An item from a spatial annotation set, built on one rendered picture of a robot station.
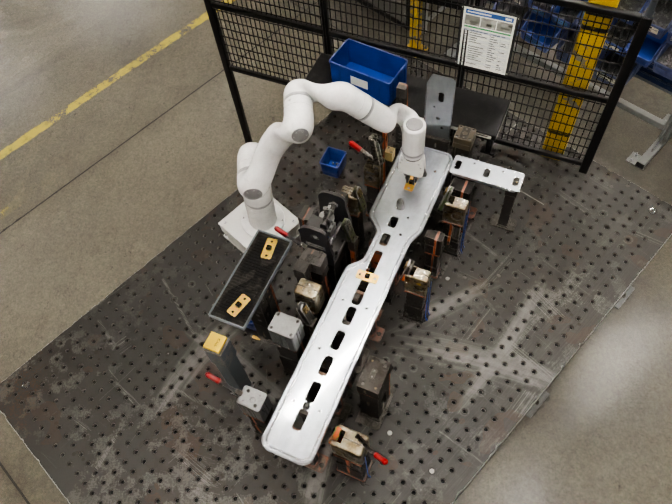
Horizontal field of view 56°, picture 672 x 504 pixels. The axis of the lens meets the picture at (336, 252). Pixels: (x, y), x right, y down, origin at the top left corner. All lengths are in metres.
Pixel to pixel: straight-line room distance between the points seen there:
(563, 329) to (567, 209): 0.59
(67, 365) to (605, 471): 2.40
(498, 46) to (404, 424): 1.52
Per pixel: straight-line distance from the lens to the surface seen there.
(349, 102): 2.11
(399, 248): 2.40
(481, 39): 2.70
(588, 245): 2.88
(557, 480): 3.20
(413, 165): 2.44
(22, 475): 3.57
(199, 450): 2.51
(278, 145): 2.26
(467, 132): 2.68
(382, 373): 2.15
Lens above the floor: 3.05
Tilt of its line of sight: 59 degrees down
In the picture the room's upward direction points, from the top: 8 degrees counter-clockwise
